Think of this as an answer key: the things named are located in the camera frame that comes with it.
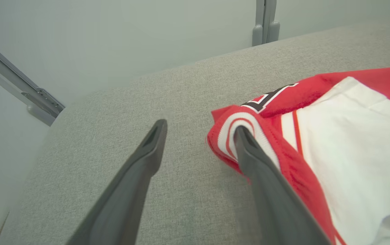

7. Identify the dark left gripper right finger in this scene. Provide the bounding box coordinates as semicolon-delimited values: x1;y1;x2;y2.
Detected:
233;125;331;245

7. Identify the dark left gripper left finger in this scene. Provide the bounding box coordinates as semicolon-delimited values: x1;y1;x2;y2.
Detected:
66;119;168;245

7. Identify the red jersey black lettering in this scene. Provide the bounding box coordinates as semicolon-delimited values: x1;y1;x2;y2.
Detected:
207;67;390;245

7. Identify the grey corner partition post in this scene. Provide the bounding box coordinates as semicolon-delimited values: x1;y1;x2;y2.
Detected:
0;32;65;126

